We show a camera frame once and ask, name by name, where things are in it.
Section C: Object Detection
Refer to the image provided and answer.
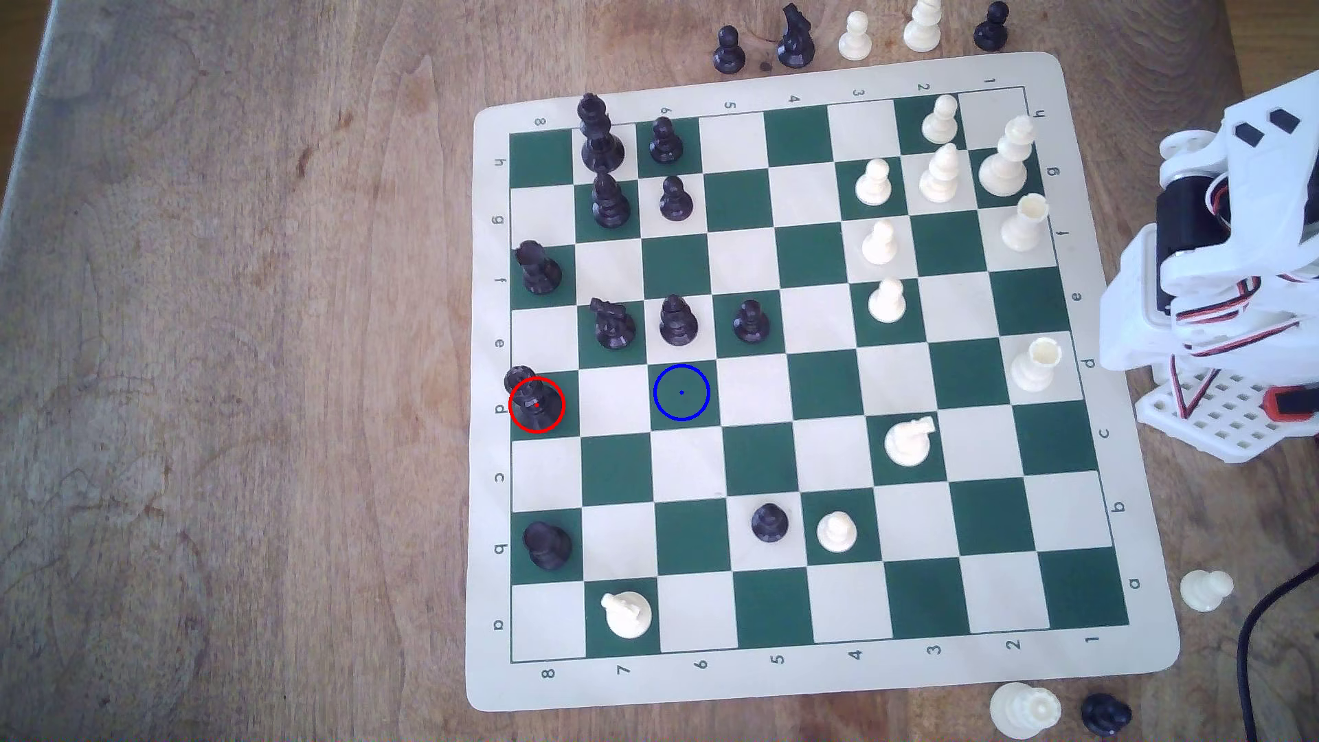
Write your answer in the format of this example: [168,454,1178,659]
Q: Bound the red clamp on base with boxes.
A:
[1263,384,1319,424]

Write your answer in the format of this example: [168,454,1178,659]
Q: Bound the white bishop chess piece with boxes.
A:
[918,144,962,204]
[903,0,944,55]

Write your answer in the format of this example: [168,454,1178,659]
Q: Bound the red white black servo wires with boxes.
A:
[1171,273,1302,418]

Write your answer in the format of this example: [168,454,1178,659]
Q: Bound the white king chess piece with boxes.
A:
[978,114,1036,199]

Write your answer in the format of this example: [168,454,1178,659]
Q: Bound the black king chess piece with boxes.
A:
[577,93,626,175]

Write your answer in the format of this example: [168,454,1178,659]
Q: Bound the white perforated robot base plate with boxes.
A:
[1136,361,1319,464]

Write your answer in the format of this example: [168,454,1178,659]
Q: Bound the white knight chess piece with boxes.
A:
[884,415,938,469]

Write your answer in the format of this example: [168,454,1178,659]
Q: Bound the black queen chess piece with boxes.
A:
[504,365,565,434]

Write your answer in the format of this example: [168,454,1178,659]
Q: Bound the green and cream chessboard mat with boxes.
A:
[464,52,1182,715]

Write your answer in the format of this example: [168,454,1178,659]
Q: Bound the black cable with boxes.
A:
[1235,561,1319,742]

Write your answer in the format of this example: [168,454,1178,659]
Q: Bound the black rook chess piece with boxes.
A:
[522,520,574,572]
[514,240,564,296]

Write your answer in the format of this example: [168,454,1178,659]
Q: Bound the black knight chess piece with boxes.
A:
[589,297,638,350]
[777,2,816,70]

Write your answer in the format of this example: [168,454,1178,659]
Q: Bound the black bishop chess piece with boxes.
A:
[658,295,700,346]
[591,172,632,229]

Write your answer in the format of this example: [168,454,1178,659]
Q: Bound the white queen chess piece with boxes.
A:
[989,681,1063,741]

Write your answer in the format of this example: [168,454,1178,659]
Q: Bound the white rook chess piece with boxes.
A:
[602,592,653,641]
[1008,337,1063,394]
[1000,192,1051,255]

